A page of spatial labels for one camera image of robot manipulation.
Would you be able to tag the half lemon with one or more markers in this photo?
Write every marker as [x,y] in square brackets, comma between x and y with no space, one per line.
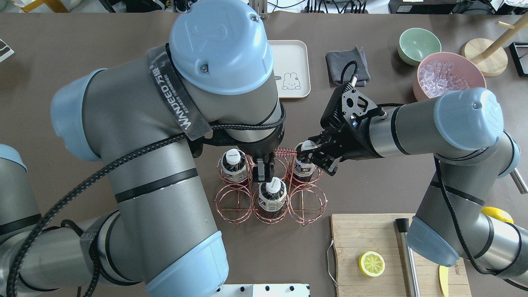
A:
[371,264]

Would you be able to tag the wooden cup tree stand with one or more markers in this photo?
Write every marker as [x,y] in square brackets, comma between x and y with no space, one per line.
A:
[489,56]

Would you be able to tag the metal ice scoop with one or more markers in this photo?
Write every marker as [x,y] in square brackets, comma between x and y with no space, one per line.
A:
[519,181]

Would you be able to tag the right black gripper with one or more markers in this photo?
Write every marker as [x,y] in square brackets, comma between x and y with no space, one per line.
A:
[354,144]

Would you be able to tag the tea bottle in basket corner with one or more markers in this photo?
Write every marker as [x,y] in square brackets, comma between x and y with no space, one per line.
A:
[234,166]

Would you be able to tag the copper wire bottle basket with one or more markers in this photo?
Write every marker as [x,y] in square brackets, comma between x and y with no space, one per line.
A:
[294,192]

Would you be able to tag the bamboo cutting board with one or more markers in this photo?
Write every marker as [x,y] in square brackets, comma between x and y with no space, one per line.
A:
[355,234]

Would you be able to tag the tea bottle in basket middle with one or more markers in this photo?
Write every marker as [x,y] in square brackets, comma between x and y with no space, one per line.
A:
[271,198]

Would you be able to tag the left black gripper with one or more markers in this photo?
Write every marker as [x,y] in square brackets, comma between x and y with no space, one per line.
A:
[264,170]

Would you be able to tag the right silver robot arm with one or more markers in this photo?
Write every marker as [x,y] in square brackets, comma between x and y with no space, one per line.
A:
[464,130]

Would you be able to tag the yellow plastic knife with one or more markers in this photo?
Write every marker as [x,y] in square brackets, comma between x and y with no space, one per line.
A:
[443,275]

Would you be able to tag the pink bowl with ice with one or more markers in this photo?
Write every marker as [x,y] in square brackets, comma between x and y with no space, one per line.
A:
[443,72]

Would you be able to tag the grey folded cloth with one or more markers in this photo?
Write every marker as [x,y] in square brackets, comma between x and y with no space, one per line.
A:
[337,62]

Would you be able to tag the black glass rack tray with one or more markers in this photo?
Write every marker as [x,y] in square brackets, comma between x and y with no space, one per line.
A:
[519,53]

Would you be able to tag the cream rabbit tray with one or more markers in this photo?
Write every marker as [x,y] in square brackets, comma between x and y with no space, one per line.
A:
[291,68]

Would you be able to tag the green bowl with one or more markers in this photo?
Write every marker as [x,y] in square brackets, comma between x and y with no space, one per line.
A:
[415,44]

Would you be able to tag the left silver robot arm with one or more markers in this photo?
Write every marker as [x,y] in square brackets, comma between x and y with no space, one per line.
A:
[144,217]

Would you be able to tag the whole lemon upper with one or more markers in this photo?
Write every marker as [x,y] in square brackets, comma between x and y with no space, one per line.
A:
[498,214]

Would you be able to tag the steel muddler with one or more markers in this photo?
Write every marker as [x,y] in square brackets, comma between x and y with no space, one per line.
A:
[402,226]

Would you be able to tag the tea bottle moved to tray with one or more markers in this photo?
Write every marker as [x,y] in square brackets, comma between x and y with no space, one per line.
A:
[302,172]

